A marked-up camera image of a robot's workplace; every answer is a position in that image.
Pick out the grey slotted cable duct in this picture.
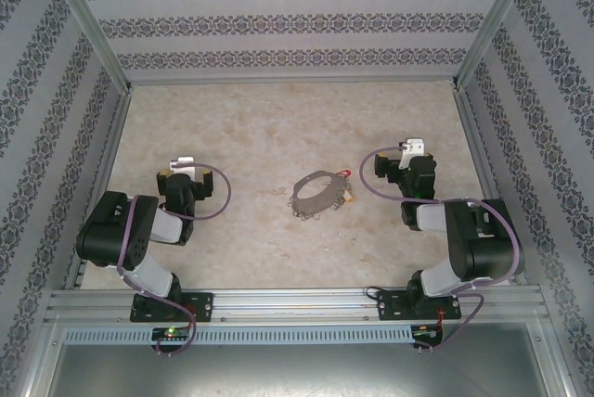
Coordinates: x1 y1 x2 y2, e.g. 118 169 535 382
62 325 418 346

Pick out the aluminium frame post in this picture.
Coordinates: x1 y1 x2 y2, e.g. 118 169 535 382
39 0 136 92
450 0 543 92

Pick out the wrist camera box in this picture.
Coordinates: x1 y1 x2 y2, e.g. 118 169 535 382
167 155 199 176
398 137 427 171

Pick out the small circuit board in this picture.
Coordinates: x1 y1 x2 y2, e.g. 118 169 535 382
151 327 192 342
411 324 442 340

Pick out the aluminium side rail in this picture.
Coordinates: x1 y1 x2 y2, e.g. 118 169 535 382
62 85 135 289
452 83 528 288

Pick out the steel key organizer plate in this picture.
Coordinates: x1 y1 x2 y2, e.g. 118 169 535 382
290 169 349 221

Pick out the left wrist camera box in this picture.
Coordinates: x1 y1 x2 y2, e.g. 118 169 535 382
167 155 199 176

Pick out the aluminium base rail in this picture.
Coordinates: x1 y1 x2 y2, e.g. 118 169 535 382
45 286 544 324

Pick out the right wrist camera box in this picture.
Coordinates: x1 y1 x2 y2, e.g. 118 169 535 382
398 137 427 171

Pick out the grey metal tray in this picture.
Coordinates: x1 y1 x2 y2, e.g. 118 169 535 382
44 320 570 397

